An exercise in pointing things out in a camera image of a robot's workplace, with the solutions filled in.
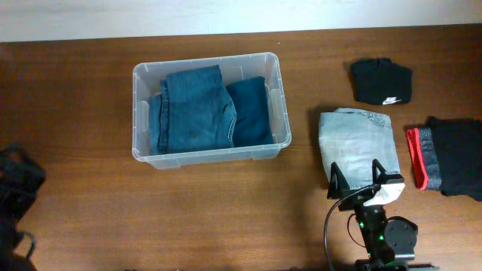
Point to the light grey jeans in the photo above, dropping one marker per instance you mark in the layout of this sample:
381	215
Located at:
352	138

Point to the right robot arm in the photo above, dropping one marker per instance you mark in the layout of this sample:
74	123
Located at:
389	242

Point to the black shorts red grey waistband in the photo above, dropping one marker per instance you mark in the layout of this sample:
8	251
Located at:
446	156

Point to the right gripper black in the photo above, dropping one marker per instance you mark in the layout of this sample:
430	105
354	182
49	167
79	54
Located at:
337	190

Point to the black Nike folded garment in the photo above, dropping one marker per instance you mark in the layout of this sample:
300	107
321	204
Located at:
380	81

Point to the dark teal shirt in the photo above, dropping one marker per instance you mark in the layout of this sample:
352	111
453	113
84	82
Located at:
252	116

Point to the clear plastic storage container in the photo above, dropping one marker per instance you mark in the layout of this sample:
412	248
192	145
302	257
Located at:
146	82

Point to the blue denim jeans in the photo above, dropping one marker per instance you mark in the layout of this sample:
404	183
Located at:
192	112

